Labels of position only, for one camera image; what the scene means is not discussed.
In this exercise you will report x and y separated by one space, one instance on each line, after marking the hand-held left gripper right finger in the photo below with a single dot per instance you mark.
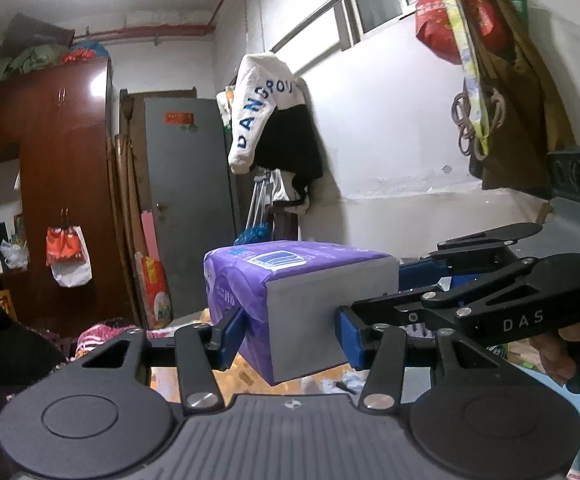
352 342

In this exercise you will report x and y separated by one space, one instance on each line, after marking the red and white plastic bag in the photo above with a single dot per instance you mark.
64 247

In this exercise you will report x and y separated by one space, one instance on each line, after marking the white and black jacket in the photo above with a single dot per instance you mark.
275 120

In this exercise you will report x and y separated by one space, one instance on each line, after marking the dark cloth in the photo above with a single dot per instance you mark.
4 345

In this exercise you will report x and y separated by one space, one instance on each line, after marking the yellow picture frame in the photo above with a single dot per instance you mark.
2 304

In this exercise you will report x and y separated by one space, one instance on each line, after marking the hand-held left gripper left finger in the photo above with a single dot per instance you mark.
232 336

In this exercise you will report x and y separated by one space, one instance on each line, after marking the dark red wooden wardrobe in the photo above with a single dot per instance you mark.
54 200

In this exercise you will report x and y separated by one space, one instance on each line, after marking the red printed sack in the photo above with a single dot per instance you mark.
155 290

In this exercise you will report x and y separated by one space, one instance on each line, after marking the blue and red cloth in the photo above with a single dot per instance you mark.
84 52

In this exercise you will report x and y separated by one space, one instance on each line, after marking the yellow-green patterned bag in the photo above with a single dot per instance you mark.
462 50

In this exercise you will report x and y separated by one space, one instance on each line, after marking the brown cloth bag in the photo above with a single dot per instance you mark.
515 85

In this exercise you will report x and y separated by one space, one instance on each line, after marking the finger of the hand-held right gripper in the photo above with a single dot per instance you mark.
420 272
405 305

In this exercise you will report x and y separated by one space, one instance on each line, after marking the grey metal door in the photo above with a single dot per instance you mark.
189 200

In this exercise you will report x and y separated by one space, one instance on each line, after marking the wooden boards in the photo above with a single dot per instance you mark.
127 210

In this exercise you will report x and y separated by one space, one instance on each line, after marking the purple tissue packet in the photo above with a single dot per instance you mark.
290 305

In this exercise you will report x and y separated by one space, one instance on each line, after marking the red pipe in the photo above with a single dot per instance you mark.
169 25

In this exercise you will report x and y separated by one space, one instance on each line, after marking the green cloth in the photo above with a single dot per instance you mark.
4 72

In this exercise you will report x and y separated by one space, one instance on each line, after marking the person's right hand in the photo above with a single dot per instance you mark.
552 355

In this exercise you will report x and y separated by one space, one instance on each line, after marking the blue plastic bag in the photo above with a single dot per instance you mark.
252 235

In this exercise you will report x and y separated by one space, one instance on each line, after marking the metal clothes rod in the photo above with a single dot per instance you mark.
330 2

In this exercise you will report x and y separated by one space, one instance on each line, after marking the pink knitted cloth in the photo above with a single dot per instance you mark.
102 337

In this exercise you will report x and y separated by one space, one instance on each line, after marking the pink board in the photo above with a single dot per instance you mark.
150 235

